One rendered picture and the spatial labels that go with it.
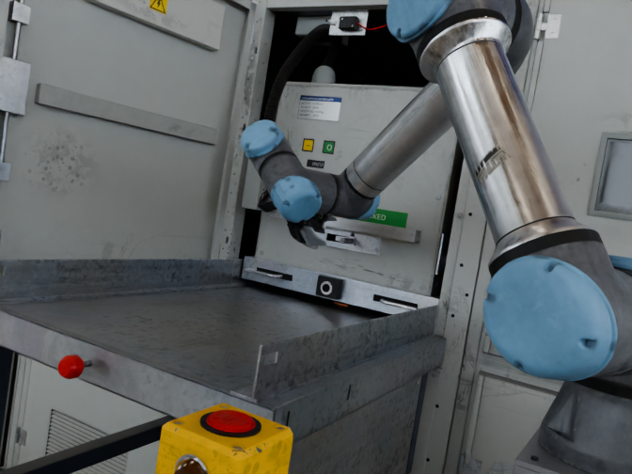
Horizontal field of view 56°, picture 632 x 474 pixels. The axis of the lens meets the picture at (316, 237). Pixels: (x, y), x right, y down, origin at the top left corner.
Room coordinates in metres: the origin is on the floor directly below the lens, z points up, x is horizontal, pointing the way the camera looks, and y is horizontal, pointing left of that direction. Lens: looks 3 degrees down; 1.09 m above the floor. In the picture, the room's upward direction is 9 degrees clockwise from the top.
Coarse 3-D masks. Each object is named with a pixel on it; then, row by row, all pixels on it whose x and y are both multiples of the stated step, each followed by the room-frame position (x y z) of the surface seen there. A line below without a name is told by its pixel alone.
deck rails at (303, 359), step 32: (0, 288) 0.99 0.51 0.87; (32, 288) 1.04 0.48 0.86; (64, 288) 1.10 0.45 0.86; (96, 288) 1.17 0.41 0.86; (128, 288) 1.24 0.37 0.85; (160, 288) 1.32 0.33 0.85; (192, 288) 1.39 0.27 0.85; (224, 288) 1.48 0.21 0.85; (384, 320) 1.02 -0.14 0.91; (416, 320) 1.17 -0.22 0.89; (288, 352) 0.75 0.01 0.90; (320, 352) 0.83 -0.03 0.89; (352, 352) 0.92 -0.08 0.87; (384, 352) 1.04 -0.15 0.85; (256, 384) 0.69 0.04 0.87; (288, 384) 0.76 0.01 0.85
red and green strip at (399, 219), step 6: (378, 210) 1.42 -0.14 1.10; (384, 210) 1.41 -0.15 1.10; (372, 216) 1.42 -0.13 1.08; (378, 216) 1.42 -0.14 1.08; (384, 216) 1.41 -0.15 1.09; (390, 216) 1.40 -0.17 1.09; (396, 216) 1.40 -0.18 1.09; (402, 216) 1.39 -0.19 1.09; (372, 222) 1.42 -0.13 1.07; (378, 222) 1.42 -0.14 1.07; (384, 222) 1.41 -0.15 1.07; (390, 222) 1.40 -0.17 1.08; (396, 222) 1.39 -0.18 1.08; (402, 222) 1.39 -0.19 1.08
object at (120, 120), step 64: (0, 0) 1.10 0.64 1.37; (64, 0) 1.22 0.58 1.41; (128, 0) 1.30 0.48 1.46; (192, 0) 1.42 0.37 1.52; (0, 64) 1.11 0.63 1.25; (64, 64) 1.23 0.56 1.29; (128, 64) 1.35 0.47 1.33; (192, 64) 1.48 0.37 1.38; (0, 128) 1.15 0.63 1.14; (64, 128) 1.25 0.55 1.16; (128, 128) 1.36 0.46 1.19; (192, 128) 1.48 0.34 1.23; (0, 192) 1.16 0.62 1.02; (64, 192) 1.26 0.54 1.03; (128, 192) 1.38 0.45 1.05; (192, 192) 1.52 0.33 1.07; (0, 256) 1.17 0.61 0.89; (64, 256) 1.28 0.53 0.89; (128, 256) 1.40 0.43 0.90; (192, 256) 1.55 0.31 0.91
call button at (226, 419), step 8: (208, 416) 0.48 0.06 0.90; (216, 416) 0.47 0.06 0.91; (224, 416) 0.48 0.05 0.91; (232, 416) 0.48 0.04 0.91; (240, 416) 0.48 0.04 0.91; (248, 416) 0.49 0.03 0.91; (216, 424) 0.46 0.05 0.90; (224, 424) 0.46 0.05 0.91; (232, 424) 0.46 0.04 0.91; (240, 424) 0.46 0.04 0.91; (248, 424) 0.47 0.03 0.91; (232, 432) 0.46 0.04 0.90; (240, 432) 0.46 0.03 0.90
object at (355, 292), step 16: (272, 272) 1.53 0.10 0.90; (288, 272) 1.51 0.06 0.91; (304, 272) 1.49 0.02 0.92; (320, 272) 1.47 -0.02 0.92; (288, 288) 1.51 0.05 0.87; (304, 288) 1.49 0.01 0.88; (352, 288) 1.42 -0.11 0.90; (368, 288) 1.40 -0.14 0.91; (384, 288) 1.38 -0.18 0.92; (352, 304) 1.42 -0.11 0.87; (368, 304) 1.40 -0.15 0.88; (384, 304) 1.38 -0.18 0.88; (416, 304) 1.34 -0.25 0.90; (432, 304) 1.33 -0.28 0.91
